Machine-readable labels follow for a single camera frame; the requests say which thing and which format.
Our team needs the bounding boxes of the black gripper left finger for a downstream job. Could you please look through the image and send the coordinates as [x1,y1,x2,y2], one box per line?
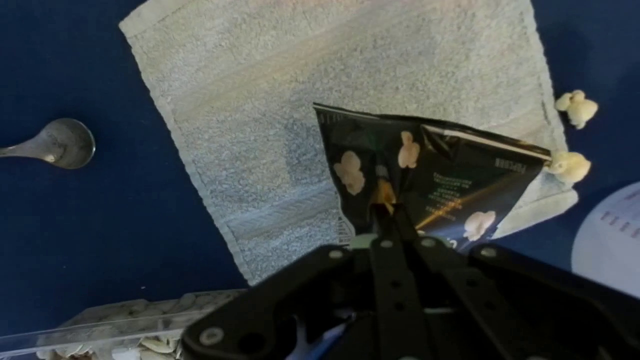
[346,207,428,360]

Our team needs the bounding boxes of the metal spoon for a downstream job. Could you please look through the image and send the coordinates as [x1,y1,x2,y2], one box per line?
[0,116,99,173]

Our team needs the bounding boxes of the clear rectangular plastic container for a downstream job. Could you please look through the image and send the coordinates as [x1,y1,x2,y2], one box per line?
[0,287,248,360]

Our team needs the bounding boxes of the white cloth towel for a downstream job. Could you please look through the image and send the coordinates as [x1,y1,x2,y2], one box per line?
[119,0,580,289]

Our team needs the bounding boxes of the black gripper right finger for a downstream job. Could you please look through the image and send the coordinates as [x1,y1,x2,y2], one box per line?
[396,208,537,360]

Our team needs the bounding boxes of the clear plastic measuring cup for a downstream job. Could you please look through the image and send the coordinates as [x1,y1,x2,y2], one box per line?
[570,181,640,301]

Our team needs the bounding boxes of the black popcorn snack packet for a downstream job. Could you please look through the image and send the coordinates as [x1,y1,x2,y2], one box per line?
[312,101,554,252]

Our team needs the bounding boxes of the loose popcorn piece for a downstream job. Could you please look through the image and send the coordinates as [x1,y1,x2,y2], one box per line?
[554,88,600,131]
[546,148,594,187]

